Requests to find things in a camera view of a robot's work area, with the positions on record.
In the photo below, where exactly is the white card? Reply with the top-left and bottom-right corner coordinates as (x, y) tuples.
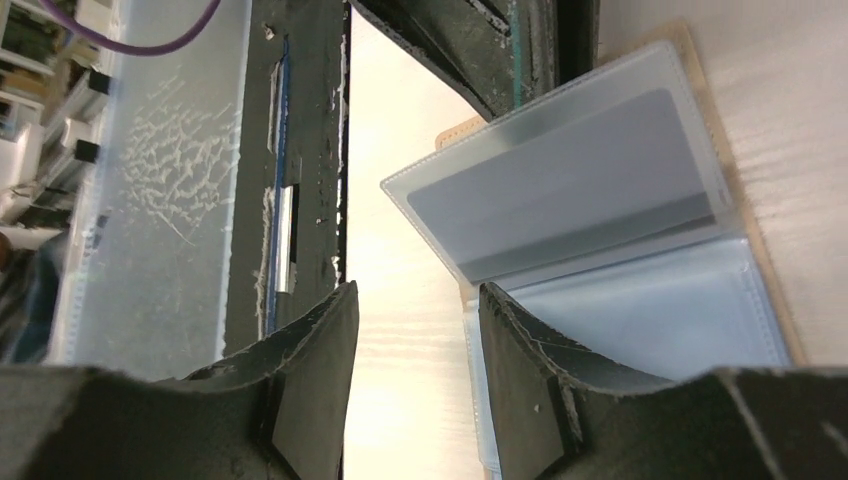
(408, 89), (713, 282)

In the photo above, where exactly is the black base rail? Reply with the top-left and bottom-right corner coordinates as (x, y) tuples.
(224, 1), (351, 354)

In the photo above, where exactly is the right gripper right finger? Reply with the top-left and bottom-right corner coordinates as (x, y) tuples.
(479, 282), (669, 479)

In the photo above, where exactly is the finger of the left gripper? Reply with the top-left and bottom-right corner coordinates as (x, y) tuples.
(353, 0), (600, 120)

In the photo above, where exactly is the beige card holder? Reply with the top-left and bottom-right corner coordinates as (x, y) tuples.
(382, 21), (798, 479)

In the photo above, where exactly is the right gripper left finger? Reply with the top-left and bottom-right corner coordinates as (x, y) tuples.
(186, 282), (359, 479)

